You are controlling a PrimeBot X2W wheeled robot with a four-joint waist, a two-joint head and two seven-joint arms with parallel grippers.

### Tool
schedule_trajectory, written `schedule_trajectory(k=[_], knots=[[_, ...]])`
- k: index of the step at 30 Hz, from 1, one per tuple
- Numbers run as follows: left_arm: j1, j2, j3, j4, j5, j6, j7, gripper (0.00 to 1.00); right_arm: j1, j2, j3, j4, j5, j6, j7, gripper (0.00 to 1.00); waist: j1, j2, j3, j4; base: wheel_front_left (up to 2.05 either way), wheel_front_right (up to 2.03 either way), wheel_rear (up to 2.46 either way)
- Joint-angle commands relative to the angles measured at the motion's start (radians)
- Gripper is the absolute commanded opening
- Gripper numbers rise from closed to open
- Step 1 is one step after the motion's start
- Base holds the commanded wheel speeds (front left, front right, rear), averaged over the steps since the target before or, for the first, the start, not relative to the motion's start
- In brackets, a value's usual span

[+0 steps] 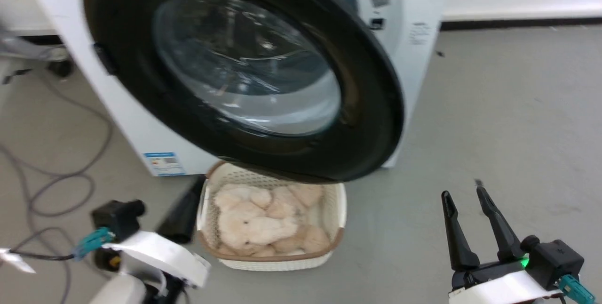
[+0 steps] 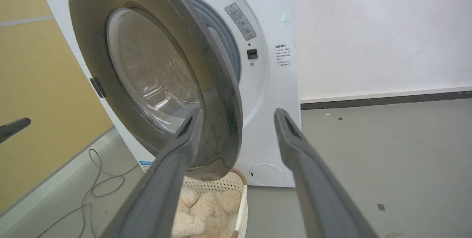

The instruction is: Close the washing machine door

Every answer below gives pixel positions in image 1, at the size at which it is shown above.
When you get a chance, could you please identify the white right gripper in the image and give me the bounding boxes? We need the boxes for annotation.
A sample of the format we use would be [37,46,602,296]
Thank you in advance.
[441,180,565,304]

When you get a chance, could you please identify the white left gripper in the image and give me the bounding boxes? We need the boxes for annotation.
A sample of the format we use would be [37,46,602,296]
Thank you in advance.
[101,175,212,304]

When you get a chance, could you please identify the black round washing machine door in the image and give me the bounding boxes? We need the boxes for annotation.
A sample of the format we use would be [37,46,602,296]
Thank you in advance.
[83,0,405,185]

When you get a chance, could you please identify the blue energy label sticker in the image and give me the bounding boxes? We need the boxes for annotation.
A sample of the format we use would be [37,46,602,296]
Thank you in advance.
[143,152,187,177]

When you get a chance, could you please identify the beige plush toy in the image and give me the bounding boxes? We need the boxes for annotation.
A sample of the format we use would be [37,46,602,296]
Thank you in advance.
[213,184,331,257]

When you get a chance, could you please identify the white woven laundry basket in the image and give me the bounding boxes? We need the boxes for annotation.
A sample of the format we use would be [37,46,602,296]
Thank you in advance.
[196,160,348,272]

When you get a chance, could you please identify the grey wheeled cart base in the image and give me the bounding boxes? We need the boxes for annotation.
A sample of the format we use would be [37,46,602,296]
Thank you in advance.
[0,25,75,84]

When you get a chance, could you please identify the grey floor cable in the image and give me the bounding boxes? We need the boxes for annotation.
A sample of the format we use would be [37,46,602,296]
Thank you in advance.
[0,73,114,304]

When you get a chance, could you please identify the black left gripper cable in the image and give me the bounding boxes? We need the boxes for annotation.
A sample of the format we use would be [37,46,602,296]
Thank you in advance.
[0,227,114,275]

